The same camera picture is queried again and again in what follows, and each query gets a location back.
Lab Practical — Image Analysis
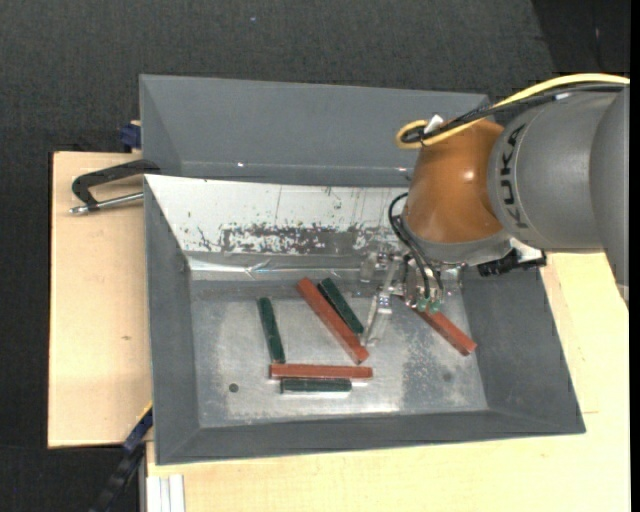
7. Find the dark green flat block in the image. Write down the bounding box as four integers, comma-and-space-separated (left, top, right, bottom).
279, 377, 353, 395
256, 296, 287, 365
317, 277, 366, 336

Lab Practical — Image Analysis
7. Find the grey metal bin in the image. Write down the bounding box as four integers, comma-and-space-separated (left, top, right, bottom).
138, 73, 587, 466

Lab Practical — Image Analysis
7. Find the red-brown flat block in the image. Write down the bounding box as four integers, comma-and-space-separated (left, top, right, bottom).
268, 362, 375, 382
295, 277, 371, 366
412, 304, 478, 358

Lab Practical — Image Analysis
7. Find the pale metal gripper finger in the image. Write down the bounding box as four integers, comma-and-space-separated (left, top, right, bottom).
358, 250, 396, 287
363, 293, 396, 349

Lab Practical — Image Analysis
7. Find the pale flat board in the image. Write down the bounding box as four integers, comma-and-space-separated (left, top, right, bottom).
47, 150, 154, 449

